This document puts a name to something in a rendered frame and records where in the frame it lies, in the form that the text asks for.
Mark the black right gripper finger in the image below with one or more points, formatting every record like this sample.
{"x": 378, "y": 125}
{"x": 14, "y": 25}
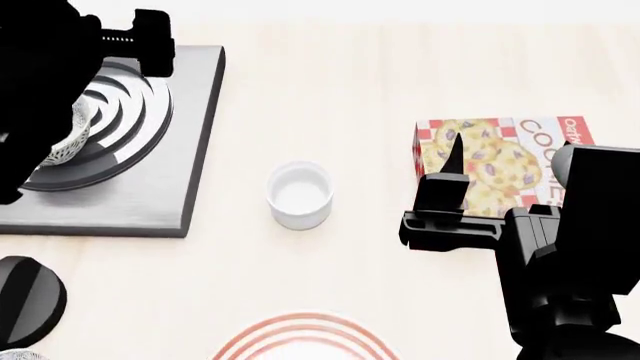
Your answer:
{"x": 445, "y": 187}

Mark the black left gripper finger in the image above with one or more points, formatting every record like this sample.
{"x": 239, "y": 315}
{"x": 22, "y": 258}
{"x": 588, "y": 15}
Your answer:
{"x": 156, "y": 45}

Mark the round black ringed stove burner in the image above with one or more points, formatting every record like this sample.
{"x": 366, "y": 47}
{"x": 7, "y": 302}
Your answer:
{"x": 130, "y": 123}

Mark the black bowl with white pattern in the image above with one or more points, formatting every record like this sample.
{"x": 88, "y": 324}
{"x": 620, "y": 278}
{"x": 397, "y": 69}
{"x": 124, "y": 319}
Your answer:
{"x": 72, "y": 144}
{"x": 17, "y": 355}

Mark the grey square stove base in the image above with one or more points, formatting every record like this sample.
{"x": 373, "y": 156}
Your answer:
{"x": 165, "y": 187}

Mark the white plate with red rings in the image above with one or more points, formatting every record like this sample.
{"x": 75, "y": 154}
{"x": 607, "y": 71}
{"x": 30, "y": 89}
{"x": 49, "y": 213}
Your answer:
{"x": 305, "y": 337}

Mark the black round stove knob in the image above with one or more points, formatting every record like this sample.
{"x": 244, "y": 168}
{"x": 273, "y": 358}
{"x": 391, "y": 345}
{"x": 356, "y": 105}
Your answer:
{"x": 27, "y": 300}

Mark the oatmeal cookies box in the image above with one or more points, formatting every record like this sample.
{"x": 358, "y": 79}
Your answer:
{"x": 505, "y": 157}

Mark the white ceramic ramekin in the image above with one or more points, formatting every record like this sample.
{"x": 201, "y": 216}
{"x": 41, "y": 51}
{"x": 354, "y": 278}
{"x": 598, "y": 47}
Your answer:
{"x": 300, "y": 197}

